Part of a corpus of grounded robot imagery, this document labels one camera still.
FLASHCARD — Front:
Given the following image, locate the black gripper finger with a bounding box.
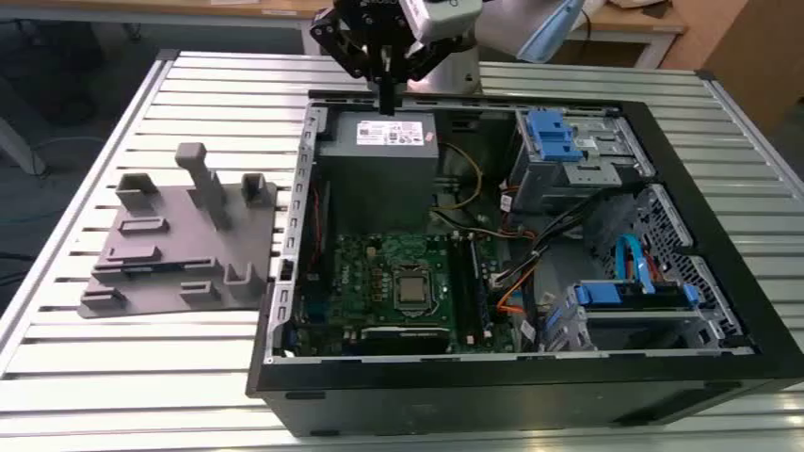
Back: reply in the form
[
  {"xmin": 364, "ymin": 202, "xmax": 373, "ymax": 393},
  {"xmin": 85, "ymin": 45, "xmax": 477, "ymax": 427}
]
[
  {"xmin": 309, "ymin": 9, "xmax": 389, "ymax": 116},
  {"xmin": 386, "ymin": 40, "xmax": 466, "ymax": 117}
]

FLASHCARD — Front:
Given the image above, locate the dark RAM stick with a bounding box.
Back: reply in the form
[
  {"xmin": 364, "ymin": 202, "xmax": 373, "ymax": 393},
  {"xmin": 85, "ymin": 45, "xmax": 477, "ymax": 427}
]
[
  {"xmin": 118, "ymin": 260, "xmax": 218, "ymax": 278},
  {"xmin": 473, "ymin": 242, "xmax": 494, "ymax": 333}
]

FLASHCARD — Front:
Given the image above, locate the black RAM slot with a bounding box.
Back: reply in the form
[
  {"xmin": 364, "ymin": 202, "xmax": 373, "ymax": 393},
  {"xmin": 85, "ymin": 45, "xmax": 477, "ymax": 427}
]
[
  {"xmin": 452, "ymin": 234, "xmax": 470, "ymax": 343},
  {"xmin": 464, "ymin": 234, "xmax": 480, "ymax": 343}
]

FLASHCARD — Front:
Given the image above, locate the blue drive carrier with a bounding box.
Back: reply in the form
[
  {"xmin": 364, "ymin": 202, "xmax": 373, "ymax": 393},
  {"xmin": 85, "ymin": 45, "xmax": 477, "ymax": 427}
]
[{"xmin": 526, "ymin": 110, "xmax": 582, "ymax": 164}]

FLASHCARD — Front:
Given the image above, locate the grey power supply unit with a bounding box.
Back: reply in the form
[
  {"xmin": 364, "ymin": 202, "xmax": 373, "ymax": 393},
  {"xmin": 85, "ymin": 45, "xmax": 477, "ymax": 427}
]
[{"xmin": 314, "ymin": 111, "xmax": 440, "ymax": 232}]

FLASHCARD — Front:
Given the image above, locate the silver drive cage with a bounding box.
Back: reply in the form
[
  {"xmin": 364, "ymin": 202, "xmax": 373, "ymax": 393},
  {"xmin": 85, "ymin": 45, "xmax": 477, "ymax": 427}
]
[{"xmin": 510, "ymin": 110, "xmax": 654, "ymax": 213}]

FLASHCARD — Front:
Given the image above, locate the green motherboard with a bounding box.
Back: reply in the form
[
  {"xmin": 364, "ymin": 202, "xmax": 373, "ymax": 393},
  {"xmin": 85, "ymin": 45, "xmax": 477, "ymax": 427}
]
[{"xmin": 293, "ymin": 233, "xmax": 522, "ymax": 357}]

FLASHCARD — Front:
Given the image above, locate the dark office chair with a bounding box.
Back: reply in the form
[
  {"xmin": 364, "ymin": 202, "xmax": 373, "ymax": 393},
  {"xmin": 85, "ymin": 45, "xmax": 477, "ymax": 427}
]
[{"xmin": 0, "ymin": 18, "xmax": 105, "ymax": 128}]

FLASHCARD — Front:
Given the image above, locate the grey parts rack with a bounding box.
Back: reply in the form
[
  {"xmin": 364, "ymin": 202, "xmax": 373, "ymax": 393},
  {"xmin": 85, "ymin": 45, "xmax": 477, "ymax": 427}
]
[{"xmin": 76, "ymin": 141, "xmax": 281, "ymax": 321}]

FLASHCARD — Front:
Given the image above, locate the silver CPU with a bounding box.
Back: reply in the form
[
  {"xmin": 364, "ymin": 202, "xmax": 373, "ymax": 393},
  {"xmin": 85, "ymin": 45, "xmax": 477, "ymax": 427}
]
[{"xmin": 396, "ymin": 276, "xmax": 432, "ymax": 302}]

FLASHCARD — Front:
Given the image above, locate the wooden cabinet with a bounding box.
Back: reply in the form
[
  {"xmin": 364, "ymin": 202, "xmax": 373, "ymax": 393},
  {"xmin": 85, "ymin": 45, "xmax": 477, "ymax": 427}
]
[{"xmin": 658, "ymin": 0, "xmax": 804, "ymax": 137}]

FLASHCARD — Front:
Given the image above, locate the CPU socket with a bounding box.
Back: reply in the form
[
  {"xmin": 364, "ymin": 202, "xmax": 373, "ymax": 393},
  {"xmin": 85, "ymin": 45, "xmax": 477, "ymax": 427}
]
[{"xmin": 389, "ymin": 266, "xmax": 438, "ymax": 317}]

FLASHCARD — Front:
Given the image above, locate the blue disk carrier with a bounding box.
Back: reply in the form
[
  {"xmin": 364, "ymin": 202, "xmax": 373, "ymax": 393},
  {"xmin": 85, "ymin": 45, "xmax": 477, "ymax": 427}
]
[{"xmin": 576, "ymin": 281, "xmax": 698, "ymax": 312}]

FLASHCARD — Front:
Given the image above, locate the black graphics card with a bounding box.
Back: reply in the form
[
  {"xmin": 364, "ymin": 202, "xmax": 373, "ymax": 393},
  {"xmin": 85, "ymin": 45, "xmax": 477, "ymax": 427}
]
[{"xmin": 360, "ymin": 326, "xmax": 452, "ymax": 355}]

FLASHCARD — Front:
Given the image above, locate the silver disk bay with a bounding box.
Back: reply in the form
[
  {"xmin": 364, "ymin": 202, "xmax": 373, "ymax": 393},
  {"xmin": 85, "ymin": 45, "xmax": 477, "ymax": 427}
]
[{"xmin": 568, "ymin": 280, "xmax": 724, "ymax": 352}]

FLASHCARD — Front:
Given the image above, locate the black open PC case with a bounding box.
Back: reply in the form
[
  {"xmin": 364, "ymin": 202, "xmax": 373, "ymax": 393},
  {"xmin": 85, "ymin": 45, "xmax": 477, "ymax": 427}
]
[{"xmin": 244, "ymin": 88, "xmax": 804, "ymax": 437}]

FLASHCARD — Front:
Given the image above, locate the yellow wire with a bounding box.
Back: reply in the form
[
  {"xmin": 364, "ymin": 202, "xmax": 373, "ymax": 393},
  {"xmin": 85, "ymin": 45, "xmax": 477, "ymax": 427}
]
[{"xmin": 437, "ymin": 140, "xmax": 484, "ymax": 211}]

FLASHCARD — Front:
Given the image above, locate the wooden desk white frame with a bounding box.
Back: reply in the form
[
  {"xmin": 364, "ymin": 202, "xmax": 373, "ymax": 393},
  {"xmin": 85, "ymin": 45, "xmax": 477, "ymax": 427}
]
[{"xmin": 0, "ymin": 0, "xmax": 689, "ymax": 70}]

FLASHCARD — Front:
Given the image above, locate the blue data wire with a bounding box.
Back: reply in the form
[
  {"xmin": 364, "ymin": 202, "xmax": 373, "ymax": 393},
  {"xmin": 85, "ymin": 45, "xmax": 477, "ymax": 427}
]
[{"xmin": 614, "ymin": 234, "xmax": 658, "ymax": 296}]

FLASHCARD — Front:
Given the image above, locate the orange wire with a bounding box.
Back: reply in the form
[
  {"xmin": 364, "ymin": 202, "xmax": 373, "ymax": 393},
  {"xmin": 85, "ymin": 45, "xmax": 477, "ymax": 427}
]
[{"xmin": 494, "ymin": 282, "xmax": 534, "ymax": 315}]

